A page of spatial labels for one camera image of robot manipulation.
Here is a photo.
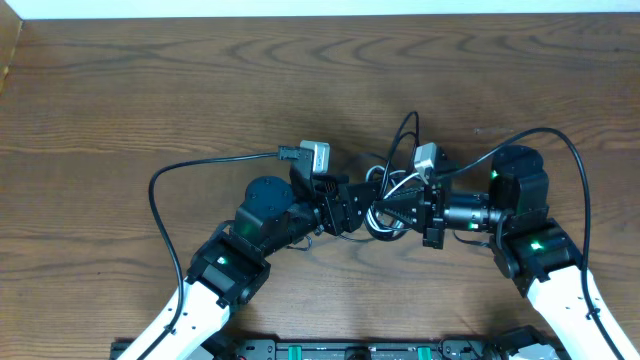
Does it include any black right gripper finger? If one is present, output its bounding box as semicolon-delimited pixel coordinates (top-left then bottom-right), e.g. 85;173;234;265
374;199;425;231
387;185;425;201

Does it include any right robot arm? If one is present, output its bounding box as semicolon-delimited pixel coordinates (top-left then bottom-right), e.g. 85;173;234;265
374;144;639;359

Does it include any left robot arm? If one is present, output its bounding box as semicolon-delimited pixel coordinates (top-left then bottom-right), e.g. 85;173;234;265
121;172;380;359

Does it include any right camera black cable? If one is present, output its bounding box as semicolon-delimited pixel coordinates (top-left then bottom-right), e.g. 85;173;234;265
434;127;626;360

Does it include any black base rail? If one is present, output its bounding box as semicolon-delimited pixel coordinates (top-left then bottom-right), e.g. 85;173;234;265
109;325;571;360

